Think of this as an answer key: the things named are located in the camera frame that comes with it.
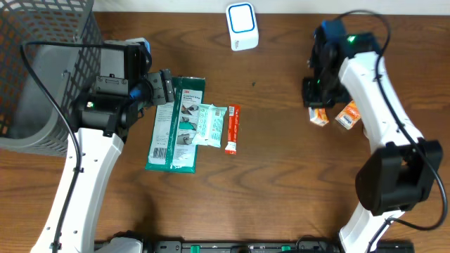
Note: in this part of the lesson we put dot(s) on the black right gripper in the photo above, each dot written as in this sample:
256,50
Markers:
311,100

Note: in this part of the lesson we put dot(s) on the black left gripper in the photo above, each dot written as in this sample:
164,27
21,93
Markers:
163,86

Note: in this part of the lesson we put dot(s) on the orange tissue packet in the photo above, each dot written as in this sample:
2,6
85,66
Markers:
318,116

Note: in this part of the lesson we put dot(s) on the orange snack packet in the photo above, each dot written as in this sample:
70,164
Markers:
349,116

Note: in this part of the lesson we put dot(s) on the mint green wipes pack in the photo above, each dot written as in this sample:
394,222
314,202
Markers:
210,125

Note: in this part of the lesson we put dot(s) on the white green package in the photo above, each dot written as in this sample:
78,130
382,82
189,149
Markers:
171,148

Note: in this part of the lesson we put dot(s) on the red stick packet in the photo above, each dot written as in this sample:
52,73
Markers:
234,117

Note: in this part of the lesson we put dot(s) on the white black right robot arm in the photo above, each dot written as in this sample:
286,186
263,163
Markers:
403,165

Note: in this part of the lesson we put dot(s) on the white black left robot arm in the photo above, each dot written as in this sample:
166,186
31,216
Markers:
71,225

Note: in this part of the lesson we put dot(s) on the white black barcode scanner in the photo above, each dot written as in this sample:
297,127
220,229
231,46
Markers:
242,25

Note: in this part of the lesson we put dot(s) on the grey plastic mesh basket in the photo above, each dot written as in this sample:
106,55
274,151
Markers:
49,55

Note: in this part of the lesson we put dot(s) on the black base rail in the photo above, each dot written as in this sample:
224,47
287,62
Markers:
132,245

